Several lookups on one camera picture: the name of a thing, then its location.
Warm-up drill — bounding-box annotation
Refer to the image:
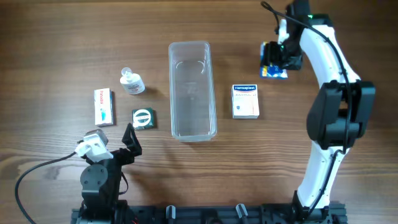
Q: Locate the right black cable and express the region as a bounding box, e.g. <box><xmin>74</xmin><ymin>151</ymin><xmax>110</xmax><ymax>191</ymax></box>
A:
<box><xmin>260</xmin><ymin>1</ymin><xmax>354</xmax><ymax>215</ymax></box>

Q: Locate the left black cable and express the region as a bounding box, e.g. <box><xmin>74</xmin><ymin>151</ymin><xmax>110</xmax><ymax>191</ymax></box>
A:
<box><xmin>14</xmin><ymin>151</ymin><xmax>77</xmax><ymax>224</ymax></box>

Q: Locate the clear plastic container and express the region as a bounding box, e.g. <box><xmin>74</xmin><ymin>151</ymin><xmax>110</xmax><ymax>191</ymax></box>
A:
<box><xmin>169</xmin><ymin>41</ymin><xmax>217</xmax><ymax>142</ymax></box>

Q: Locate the dark green round-logo box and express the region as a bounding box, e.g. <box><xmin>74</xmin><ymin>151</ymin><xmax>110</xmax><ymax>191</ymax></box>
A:
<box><xmin>132</xmin><ymin>108</ymin><xmax>155</xmax><ymax>130</ymax></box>

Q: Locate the blue VapoDrops box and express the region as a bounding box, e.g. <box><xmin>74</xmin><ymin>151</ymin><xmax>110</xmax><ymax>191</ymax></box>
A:
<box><xmin>259</xmin><ymin>42</ymin><xmax>288</xmax><ymax>80</ymax></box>

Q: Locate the small white lotion bottle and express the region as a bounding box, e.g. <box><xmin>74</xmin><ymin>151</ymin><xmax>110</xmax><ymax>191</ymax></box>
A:
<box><xmin>120</xmin><ymin>67</ymin><xmax>146</xmax><ymax>95</ymax></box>

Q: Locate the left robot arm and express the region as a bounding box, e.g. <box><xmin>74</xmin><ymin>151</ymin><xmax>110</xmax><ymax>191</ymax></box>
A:
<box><xmin>70</xmin><ymin>123</ymin><xmax>142</xmax><ymax>224</ymax></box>

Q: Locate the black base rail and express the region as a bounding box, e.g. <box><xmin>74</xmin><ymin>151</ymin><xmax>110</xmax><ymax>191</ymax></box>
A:
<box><xmin>70</xmin><ymin>203</ymin><xmax>348</xmax><ymax>224</ymax></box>

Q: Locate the white Hansaplast box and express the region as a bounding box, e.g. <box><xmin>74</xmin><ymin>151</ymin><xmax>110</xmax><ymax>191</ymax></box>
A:
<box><xmin>231</xmin><ymin>85</ymin><xmax>259</xmax><ymax>119</ymax></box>

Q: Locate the white Panadol box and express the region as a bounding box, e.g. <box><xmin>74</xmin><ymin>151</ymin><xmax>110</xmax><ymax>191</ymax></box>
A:
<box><xmin>94</xmin><ymin>88</ymin><xmax>114</xmax><ymax>126</ymax></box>

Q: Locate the black cable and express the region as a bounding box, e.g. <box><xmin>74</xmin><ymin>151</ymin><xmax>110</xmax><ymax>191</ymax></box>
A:
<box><xmin>14</xmin><ymin>151</ymin><xmax>77</xmax><ymax>224</ymax></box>
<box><xmin>260</xmin><ymin>1</ymin><xmax>354</xmax><ymax>215</ymax></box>

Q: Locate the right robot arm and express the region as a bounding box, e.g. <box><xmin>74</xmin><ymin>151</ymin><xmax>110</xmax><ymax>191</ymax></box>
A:
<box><xmin>260</xmin><ymin>1</ymin><xmax>376</xmax><ymax>223</ymax></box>

